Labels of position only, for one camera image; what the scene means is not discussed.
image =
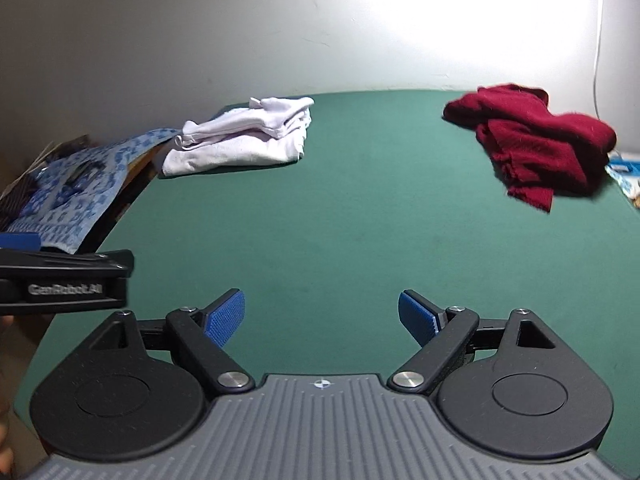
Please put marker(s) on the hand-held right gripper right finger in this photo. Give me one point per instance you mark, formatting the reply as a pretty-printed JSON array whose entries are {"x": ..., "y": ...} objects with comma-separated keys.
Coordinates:
[{"x": 416, "y": 318}]

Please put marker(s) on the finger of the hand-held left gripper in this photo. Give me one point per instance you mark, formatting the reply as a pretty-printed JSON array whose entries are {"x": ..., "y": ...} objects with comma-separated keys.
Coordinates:
[{"x": 20, "y": 242}]

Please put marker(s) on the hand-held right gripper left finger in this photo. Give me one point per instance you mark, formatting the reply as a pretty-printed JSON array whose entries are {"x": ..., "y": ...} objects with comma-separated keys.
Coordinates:
[{"x": 227, "y": 318}]

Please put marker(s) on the white garment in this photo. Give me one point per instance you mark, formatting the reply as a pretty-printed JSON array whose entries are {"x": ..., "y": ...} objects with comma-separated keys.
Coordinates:
[{"x": 245, "y": 135}]

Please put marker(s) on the dark red knit sweater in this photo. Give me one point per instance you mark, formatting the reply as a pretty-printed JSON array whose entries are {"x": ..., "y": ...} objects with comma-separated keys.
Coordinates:
[{"x": 535, "y": 140}]

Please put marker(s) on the dark striped cloth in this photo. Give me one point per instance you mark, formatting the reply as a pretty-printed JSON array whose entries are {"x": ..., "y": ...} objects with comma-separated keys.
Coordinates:
[{"x": 17, "y": 200}]

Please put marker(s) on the blue patterned cloth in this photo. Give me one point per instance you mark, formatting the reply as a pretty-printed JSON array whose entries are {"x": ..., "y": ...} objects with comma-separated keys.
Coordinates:
[{"x": 80, "y": 195}]

